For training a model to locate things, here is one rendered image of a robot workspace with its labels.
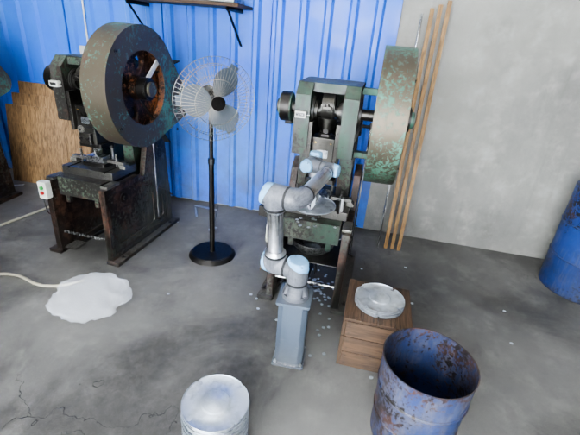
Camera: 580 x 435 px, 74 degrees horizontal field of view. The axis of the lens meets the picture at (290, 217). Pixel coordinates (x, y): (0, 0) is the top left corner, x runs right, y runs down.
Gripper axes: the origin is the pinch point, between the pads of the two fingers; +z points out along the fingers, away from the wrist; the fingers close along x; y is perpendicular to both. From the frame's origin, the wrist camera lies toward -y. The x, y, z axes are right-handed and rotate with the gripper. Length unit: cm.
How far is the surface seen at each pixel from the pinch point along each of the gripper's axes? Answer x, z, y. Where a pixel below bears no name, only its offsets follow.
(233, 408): 8, 51, -108
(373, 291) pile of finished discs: -46, 41, -15
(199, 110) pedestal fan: 87, -44, 33
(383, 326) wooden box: -53, 45, -41
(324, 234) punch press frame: -9.5, 22.7, 12.4
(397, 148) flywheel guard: -44, -45, -4
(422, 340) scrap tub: -72, 38, -53
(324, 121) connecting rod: 1, -48, 31
